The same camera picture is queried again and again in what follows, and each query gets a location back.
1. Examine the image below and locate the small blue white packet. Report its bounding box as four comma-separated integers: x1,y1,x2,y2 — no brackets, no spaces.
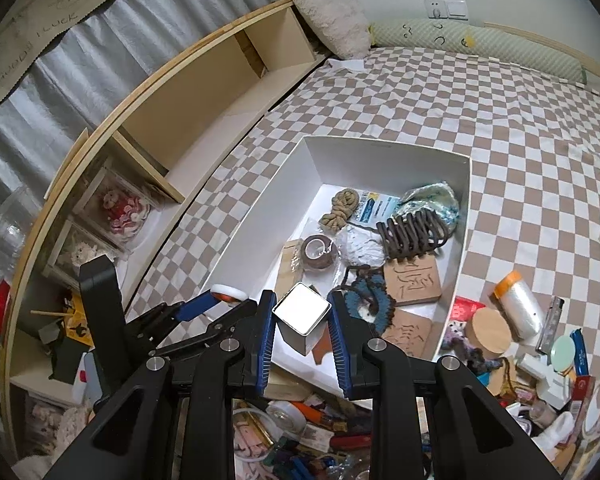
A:
357,191,403,225

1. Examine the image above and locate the light wooden stick block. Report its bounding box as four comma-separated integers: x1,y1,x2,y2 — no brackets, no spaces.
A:
275,239,306,306

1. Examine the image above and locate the brown leather tag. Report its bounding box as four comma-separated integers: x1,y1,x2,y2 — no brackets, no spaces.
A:
312,330,338,366

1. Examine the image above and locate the silver metal tin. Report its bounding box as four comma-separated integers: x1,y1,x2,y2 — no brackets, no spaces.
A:
272,282,332,357

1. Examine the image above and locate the carved wooden block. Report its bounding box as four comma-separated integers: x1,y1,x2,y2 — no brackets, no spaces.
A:
382,255,441,308
380,305,436,358

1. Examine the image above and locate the beige knotted rope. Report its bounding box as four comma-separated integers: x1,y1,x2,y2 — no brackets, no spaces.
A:
319,187,363,233

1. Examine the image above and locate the long green bolster pillow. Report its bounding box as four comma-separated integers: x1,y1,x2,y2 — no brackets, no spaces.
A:
369,17,588,86

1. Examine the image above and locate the dark brown hair claw clip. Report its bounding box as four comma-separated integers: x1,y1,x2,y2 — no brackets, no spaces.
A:
377,210,453,261

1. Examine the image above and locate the mint round compact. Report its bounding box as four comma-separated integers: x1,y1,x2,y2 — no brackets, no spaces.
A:
550,336,581,373

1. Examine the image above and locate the plastic wrap roll orange cap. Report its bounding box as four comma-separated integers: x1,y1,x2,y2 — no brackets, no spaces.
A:
494,270,548,343

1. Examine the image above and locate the red small box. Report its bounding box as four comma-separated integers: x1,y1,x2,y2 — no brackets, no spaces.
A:
452,296,486,321

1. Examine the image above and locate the fluffy cream pillow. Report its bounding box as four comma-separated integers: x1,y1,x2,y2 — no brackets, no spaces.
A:
291,0,372,60

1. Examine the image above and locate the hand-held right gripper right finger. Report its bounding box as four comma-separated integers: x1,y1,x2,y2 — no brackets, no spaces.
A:
327,287,563,480

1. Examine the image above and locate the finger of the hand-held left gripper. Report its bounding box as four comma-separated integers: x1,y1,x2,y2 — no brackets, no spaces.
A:
155,299,259,358
145,291,223,335

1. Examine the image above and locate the acrylic box with pink flowers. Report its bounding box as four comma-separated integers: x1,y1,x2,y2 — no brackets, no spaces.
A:
72,165,163,256

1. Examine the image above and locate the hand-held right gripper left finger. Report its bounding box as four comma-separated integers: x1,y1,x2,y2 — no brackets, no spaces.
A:
42,289,278,480

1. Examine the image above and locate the white wall switch plate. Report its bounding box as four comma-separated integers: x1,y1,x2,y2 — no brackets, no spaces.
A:
424,0,468,22

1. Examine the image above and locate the acrylic box with white flowers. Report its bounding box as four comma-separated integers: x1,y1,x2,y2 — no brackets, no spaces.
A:
42,220,116,286

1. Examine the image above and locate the grey curtain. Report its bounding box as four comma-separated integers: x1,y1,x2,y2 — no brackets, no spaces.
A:
0,0,281,221

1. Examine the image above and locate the white lace scrunchie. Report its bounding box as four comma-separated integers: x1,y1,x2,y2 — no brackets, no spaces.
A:
342,225,386,268

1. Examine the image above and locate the white cardboard shoe box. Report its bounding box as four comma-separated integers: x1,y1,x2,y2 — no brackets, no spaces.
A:
207,135,473,403

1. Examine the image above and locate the white paper sheet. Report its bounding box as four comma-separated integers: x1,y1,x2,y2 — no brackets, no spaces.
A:
327,57,366,72

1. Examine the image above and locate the brown tape roll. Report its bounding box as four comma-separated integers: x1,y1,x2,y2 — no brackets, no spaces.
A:
300,232,341,271

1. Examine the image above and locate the fluffy cream rug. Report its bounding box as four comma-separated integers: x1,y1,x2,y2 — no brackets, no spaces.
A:
15,395,96,471

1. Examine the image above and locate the blue knitted scrunchie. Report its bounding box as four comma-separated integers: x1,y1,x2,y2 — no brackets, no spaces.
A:
337,265,398,333

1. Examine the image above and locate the beige curtain valance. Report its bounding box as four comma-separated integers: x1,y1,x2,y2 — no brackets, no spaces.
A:
0,0,196,126

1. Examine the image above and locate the white tape roll orange core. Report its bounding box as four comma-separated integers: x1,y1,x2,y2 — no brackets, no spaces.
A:
211,284,246,306

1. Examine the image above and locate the green patterned scrunchie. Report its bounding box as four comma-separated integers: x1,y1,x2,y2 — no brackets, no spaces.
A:
397,182,462,226

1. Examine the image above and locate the round wooden lid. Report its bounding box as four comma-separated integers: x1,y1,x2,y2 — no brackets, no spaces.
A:
467,307,513,361

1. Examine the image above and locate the white charger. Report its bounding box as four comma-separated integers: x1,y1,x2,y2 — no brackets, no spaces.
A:
517,352,551,381

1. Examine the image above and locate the wooden bedside shelf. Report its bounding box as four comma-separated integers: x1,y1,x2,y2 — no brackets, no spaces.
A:
0,0,331,411

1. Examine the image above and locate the glass jar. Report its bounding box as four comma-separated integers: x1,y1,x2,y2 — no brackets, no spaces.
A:
0,185,43,261

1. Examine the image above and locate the clear tape roll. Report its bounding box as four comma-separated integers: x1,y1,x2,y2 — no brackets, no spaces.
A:
265,400,306,436

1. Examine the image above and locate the silver lighter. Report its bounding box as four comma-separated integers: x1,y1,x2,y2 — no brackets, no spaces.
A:
536,296,565,353

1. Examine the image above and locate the purple knitted doll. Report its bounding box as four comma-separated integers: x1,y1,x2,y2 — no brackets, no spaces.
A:
440,320,501,376

